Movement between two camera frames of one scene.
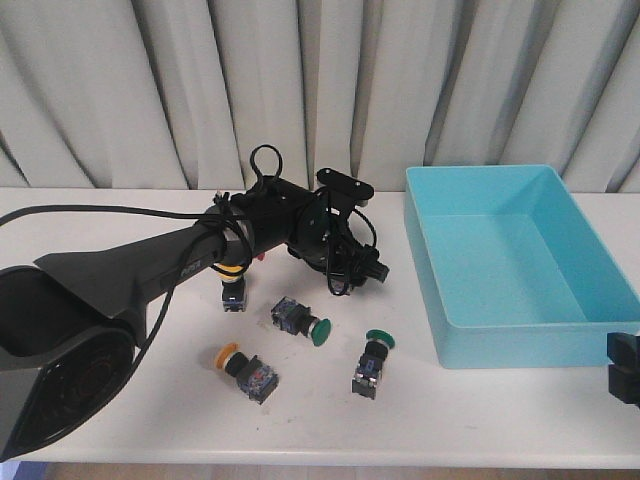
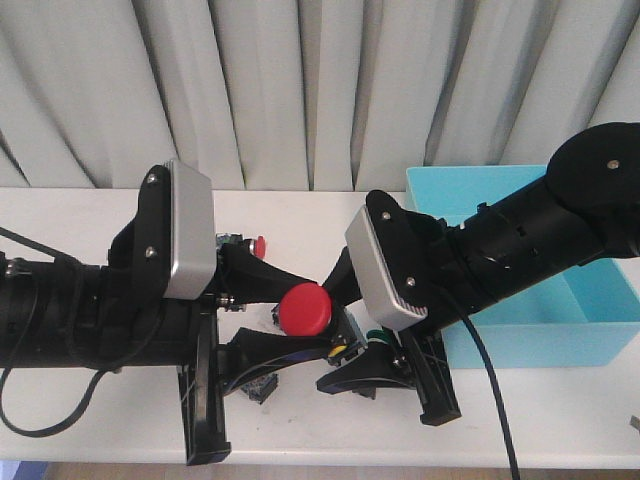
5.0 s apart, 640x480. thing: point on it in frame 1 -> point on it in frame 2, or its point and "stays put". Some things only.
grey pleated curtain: [180, 93] stays put
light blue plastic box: [512, 272] stays put
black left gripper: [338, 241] -> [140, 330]
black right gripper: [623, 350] -> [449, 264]
